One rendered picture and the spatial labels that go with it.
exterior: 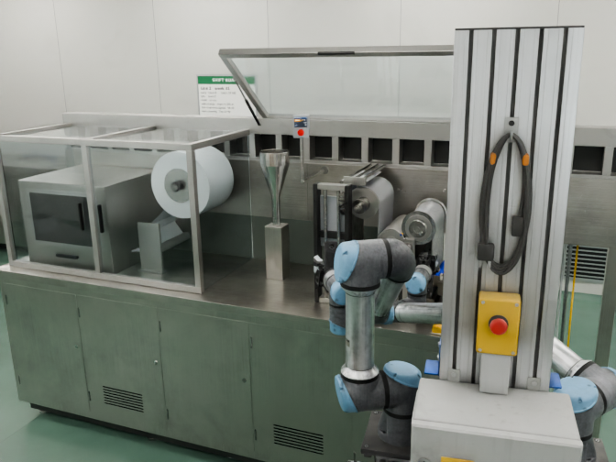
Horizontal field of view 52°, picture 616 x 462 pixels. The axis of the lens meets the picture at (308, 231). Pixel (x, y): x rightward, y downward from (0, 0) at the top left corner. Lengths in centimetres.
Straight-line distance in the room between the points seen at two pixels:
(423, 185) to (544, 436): 181
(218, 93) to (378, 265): 443
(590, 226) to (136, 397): 233
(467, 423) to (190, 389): 200
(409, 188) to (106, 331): 166
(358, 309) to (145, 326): 159
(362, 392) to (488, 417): 57
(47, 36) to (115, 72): 89
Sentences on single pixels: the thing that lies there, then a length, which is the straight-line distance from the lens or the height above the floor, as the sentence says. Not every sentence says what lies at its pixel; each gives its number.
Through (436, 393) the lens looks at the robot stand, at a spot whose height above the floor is 123.
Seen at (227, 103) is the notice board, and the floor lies 152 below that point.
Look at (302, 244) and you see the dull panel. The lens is 332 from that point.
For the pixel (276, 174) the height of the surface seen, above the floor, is 143.
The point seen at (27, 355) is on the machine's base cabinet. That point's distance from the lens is 385.
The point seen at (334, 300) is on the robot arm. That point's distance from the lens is 209.
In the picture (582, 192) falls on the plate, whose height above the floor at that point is 138.
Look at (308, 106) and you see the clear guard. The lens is 311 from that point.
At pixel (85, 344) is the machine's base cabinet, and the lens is 352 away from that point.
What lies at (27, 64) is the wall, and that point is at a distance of 748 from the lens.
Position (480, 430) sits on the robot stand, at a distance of 142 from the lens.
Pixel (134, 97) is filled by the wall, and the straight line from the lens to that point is 661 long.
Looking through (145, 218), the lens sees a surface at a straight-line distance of 307.
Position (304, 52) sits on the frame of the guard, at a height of 198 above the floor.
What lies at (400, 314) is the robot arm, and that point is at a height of 104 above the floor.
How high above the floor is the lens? 200
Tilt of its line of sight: 16 degrees down
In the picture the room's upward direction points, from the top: 1 degrees counter-clockwise
